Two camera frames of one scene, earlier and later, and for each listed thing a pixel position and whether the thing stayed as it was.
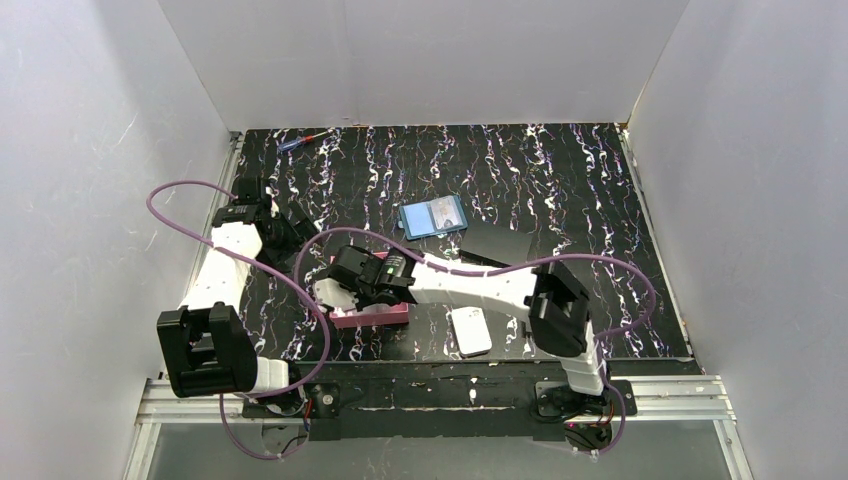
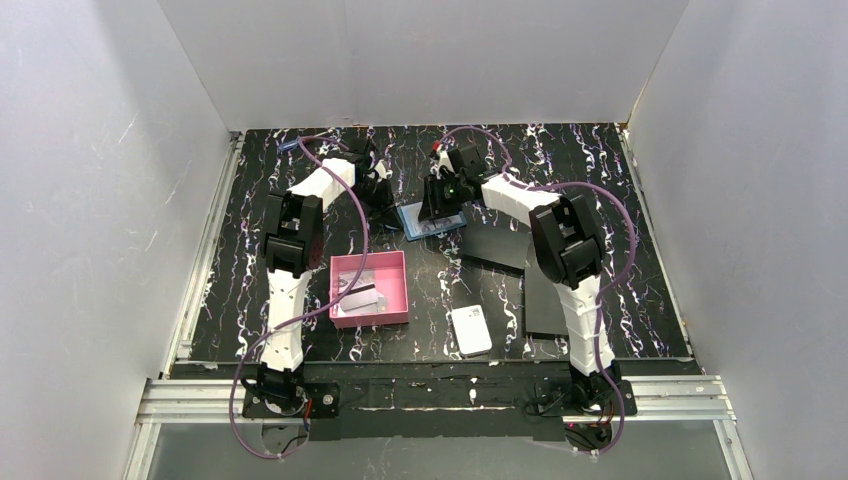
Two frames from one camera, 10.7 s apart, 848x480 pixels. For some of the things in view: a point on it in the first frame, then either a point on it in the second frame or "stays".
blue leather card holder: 434,216 stays
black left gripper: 289,229 -> 382,196
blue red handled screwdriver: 298,141 stays
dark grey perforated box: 495,245 stays
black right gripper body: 342,273 -> 438,201
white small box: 472,331 stays
